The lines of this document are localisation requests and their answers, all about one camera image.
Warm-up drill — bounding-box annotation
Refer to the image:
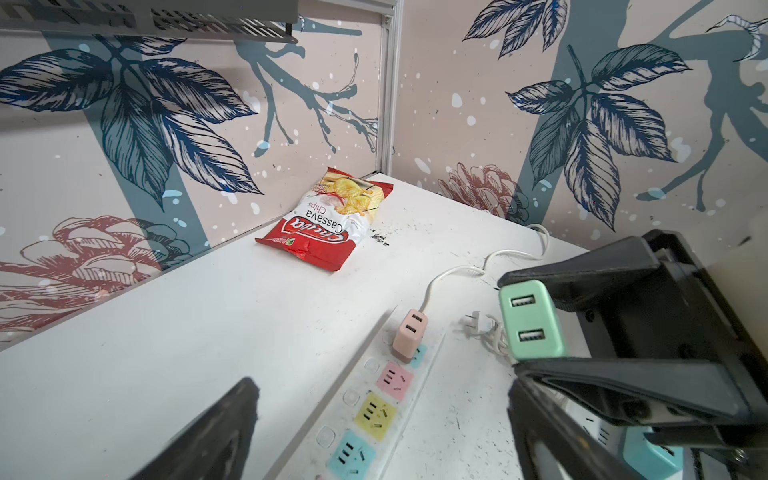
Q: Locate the red cassava chips bag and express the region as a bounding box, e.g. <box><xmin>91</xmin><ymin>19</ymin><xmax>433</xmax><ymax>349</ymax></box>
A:
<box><xmin>256</xmin><ymin>168</ymin><xmax>393</xmax><ymax>272</ymax></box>

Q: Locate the white long power strip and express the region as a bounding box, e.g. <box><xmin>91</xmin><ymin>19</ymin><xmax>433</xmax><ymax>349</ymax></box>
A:
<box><xmin>266</xmin><ymin>307</ymin><xmax>446</xmax><ymax>479</ymax></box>

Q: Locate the green usb charger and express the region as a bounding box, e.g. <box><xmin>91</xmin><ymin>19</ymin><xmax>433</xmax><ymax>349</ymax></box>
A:
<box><xmin>499</xmin><ymin>280</ymin><xmax>568</xmax><ymax>361</ymax></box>

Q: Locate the white power strip cable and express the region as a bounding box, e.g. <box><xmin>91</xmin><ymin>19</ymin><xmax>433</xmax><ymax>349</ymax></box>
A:
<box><xmin>417</xmin><ymin>223</ymin><xmax>551</xmax><ymax>314</ymax></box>

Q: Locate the pink usb charger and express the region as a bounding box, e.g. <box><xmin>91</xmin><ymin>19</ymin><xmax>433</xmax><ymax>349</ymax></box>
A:
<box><xmin>392</xmin><ymin>309</ymin><xmax>428</xmax><ymax>363</ymax></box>

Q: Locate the white square power socket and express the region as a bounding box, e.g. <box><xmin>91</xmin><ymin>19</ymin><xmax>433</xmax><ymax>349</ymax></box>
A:
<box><xmin>565</xmin><ymin>400</ymin><xmax>626</xmax><ymax>459</ymax></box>

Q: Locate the black hanging wire basket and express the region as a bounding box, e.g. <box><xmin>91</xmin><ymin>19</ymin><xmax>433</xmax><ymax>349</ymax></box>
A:
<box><xmin>1</xmin><ymin>0</ymin><xmax>299</xmax><ymax>43</ymax></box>

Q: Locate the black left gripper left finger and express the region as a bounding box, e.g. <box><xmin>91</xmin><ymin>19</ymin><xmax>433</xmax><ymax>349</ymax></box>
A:
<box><xmin>133</xmin><ymin>377</ymin><xmax>260</xmax><ymax>479</ymax></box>

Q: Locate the teal usb charger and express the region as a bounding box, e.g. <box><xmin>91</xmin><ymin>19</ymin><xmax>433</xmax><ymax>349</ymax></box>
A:
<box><xmin>621</xmin><ymin>427</ymin><xmax>684</xmax><ymax>480</ymax></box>

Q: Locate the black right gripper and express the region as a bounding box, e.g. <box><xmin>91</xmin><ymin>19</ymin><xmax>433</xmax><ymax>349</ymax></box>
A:
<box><xmin>497</xmin><ymin>230</ymin><xmax>767</xmax><ymax>479</ymax></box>

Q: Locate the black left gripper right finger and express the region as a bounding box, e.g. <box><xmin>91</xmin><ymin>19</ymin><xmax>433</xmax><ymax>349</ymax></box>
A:
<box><xmin>508</xmin><ymin>378</ymin><xmax>640</xmax><ymax>479</ymax></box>

